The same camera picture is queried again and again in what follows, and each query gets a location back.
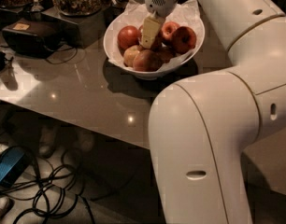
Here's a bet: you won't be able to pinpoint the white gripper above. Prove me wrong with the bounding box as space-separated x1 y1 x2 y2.
140 0 178 49

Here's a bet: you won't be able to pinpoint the red apple with sticker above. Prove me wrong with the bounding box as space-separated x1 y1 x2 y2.
138 25 163 50

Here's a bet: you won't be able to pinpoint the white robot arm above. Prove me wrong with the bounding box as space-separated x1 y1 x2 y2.
149 0 286 224

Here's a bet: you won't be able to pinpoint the red apple back middle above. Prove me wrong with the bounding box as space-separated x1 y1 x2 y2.
161 21 179 45

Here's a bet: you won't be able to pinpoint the red apple far left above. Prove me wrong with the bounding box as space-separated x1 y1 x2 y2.
117 25 138 50

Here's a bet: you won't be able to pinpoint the red apple under centre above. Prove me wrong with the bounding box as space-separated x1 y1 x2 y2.
156 47 176 63

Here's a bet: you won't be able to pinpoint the red apple far right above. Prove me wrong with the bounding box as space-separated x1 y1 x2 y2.
171 26 196 54

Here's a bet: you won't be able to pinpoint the yellowish apple front left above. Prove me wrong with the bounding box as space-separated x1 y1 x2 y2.
123 45 144 68

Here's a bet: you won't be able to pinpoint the white paper bowl liner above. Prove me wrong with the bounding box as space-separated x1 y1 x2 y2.
107 0 205 74

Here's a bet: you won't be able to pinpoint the red apple front centre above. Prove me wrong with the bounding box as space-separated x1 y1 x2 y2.
133 49 163 72

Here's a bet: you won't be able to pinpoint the white ceramic bowl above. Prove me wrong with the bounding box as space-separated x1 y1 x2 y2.
103 1 206 81

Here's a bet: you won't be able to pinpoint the dark display riser block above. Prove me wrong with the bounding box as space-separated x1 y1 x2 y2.
42 7 107 49

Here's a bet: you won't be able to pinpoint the metal serving scoop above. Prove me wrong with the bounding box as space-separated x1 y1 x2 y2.
31 0 44 12

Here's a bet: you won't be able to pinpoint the black headset on table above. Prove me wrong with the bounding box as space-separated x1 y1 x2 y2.
2 19 63 58

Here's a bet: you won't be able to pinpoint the blue device on floor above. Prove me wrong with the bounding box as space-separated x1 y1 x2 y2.
0 147 30 188

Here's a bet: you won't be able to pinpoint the white shoe on floor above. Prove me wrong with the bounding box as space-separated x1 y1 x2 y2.
0 197 10 218

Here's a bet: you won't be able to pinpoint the black cables on floor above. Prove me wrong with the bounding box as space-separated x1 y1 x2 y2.
0 147 97 224

